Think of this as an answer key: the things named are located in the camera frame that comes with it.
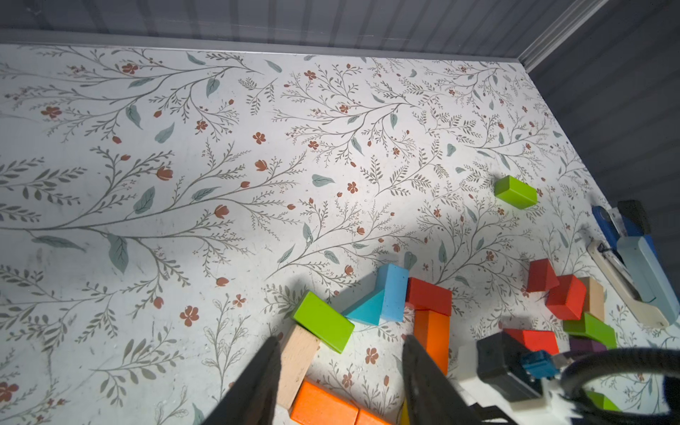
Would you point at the green block bottom pair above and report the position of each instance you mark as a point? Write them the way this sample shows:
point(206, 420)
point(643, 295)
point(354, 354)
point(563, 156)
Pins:
point(602, 402)

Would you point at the light blue block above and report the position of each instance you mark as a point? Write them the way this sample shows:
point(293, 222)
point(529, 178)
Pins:
point(393, 281)

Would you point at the red block low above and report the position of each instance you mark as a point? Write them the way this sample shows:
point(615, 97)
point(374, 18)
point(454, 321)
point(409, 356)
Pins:
point(535, 340)

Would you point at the orange block low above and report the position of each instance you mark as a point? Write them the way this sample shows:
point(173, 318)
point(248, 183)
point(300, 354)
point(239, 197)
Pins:
point(365, 417)

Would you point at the beige wooden block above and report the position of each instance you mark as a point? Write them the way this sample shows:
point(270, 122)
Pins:
point(299, 349)

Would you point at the teal triangle block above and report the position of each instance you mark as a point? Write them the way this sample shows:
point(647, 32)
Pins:
point(368, 310)

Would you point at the red triangle block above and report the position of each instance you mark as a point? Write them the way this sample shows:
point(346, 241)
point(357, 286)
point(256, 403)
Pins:
point(541, 277)

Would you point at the beige block right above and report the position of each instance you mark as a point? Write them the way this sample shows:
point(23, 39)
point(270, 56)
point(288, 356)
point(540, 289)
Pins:
point(594, 302)

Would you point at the purple small block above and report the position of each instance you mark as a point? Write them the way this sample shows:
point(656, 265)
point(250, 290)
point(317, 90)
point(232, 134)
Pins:
point(585, 345)

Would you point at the orange block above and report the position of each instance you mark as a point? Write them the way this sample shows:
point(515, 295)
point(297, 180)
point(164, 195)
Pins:
point(314, 405)
point(432, 330)

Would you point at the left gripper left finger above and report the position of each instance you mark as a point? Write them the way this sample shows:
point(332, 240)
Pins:
point(252, 399)

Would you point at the blue stapler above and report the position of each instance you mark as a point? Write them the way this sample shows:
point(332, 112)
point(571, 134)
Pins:
point(627, 219)

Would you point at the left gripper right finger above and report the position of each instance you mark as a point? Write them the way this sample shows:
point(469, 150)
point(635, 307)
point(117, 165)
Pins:
point(430, 397)

